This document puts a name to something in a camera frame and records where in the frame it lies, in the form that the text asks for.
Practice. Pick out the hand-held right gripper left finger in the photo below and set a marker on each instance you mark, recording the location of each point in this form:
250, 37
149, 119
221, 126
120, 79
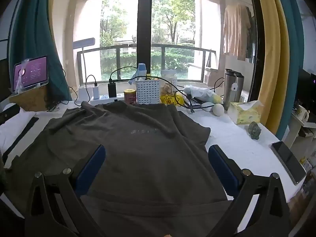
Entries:
92, 163

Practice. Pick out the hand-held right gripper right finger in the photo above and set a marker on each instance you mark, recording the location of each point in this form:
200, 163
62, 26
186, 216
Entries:
222, 163

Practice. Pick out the dark grey t-shirt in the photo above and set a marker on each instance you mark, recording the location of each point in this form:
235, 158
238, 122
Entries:
148, 153

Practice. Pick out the white textured tablecloth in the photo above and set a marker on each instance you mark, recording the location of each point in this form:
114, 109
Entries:
234, 138

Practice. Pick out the yellow tissue box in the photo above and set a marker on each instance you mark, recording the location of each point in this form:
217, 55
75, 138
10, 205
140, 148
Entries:
246, 116

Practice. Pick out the white egg-shaped ball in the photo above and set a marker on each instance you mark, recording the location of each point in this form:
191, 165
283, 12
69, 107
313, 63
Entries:
218, 109

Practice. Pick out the white power strip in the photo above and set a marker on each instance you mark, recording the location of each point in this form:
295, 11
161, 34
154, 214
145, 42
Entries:
103, 98

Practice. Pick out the black smartphone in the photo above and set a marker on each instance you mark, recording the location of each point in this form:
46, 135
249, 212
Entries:
288, 161

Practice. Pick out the white charger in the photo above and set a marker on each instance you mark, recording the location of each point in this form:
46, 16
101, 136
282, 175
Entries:
95, 91

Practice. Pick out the stainless steel tumbler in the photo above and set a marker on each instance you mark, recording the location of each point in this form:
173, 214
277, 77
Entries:
230, 88

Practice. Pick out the black charger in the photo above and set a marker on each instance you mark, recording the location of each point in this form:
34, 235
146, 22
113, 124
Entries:
112, 90

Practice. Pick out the red and yellow can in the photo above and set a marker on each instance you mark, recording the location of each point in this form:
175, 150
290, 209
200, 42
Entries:
130, 97

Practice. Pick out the white plastic bag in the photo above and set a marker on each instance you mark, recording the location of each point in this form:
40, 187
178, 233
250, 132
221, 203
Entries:
197, 91

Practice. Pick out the white side shelf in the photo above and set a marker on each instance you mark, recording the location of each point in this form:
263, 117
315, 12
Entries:
296, 130

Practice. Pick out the yellow plastic bag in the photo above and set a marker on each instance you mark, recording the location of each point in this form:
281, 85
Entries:
170, 100

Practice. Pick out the white garment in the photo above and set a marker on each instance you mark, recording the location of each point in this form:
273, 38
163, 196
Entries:
14, 126

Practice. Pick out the brown cardboard box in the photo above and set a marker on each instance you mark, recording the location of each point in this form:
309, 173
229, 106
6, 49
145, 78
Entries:
32, 98

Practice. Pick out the white plastic basket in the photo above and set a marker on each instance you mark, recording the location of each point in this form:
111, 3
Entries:
148, 91

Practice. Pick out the clear snack jar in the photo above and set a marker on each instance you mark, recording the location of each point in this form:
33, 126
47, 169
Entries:
167, 86

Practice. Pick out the white mug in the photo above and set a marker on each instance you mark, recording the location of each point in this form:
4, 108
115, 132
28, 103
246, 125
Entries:
301, 112

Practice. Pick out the blue and white packet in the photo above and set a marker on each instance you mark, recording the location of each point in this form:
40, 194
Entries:
142, 70

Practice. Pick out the yellow curtain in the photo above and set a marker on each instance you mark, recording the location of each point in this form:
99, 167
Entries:
271, 54

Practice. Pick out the white desk lamp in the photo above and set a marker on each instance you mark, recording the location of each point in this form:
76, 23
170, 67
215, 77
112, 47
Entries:
84, 43

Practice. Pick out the hanging peach shirt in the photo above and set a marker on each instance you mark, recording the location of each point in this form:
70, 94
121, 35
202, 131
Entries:
234, 34

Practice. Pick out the teal curtain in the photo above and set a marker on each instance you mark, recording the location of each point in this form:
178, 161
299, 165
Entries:
37, 29
293, 54

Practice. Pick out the hanging dark green garment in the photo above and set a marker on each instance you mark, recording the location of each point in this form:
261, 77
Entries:
250, 34

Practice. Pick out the black balcony railing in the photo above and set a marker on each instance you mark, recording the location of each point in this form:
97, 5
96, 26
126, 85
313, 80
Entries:
158, 46

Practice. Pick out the black sliding door frame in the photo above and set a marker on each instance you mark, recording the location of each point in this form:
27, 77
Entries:
256, 54

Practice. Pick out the black window frame post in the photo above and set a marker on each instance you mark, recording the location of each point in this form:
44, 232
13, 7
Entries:
144, 17

